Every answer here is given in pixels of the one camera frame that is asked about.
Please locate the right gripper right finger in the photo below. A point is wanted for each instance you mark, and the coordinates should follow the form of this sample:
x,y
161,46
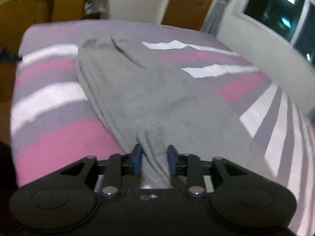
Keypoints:
x,y
232,191

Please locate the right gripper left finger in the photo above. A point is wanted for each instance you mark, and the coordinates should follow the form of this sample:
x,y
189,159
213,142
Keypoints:
x,y
71,194

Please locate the grey sweatpants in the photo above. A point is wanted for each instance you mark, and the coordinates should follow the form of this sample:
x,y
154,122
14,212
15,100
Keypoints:
x,y
143,100

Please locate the striped pink purple bed sheet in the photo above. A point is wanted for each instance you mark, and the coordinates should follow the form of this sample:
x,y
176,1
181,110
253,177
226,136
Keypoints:
x,y
54,125

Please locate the wooden cabinet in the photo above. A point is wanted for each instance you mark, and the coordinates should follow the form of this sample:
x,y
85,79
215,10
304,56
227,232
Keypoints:
x,y
16,17

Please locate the aluminium sliding window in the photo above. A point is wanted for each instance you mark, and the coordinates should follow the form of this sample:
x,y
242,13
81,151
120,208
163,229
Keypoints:
x,y
291,20

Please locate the brown wooden door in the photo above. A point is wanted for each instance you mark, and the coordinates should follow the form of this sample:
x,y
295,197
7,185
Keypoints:
x,y
189,14

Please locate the left grey curtain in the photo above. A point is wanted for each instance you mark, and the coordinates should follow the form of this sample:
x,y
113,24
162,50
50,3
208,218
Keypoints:
x,y
214,17

